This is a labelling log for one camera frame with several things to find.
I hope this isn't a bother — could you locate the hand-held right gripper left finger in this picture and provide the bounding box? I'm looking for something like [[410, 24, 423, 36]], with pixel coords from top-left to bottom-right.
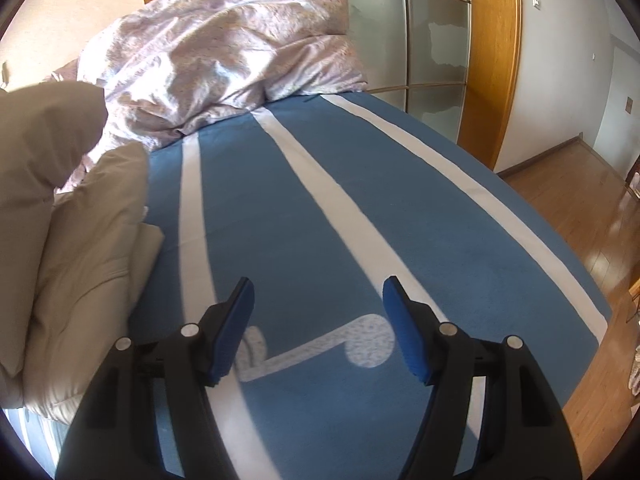
[[55, 276, 256, 480]]

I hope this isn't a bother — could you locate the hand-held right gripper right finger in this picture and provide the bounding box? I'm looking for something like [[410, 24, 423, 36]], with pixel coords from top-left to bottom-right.
[[381, 275, 583, 480]]

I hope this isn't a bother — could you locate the beige down jacket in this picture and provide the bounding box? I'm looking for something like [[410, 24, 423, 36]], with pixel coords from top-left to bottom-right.
[[0, 80, 166, 421]]

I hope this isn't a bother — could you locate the blue striped bed sheet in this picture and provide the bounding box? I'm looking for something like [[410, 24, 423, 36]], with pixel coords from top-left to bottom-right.
[[5, 91, 613, 480]]

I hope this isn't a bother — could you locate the pink floral duvet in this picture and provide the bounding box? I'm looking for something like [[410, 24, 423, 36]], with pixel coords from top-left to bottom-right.
[[47, 0, 369, 193]]

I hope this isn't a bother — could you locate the dark wooden furniture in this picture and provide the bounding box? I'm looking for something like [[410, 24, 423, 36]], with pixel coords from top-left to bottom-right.
[[624, 154, 640, 203]]

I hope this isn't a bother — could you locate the frosted glass door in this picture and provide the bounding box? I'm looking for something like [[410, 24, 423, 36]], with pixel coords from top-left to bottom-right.
[[312, 0, 471, 143]]

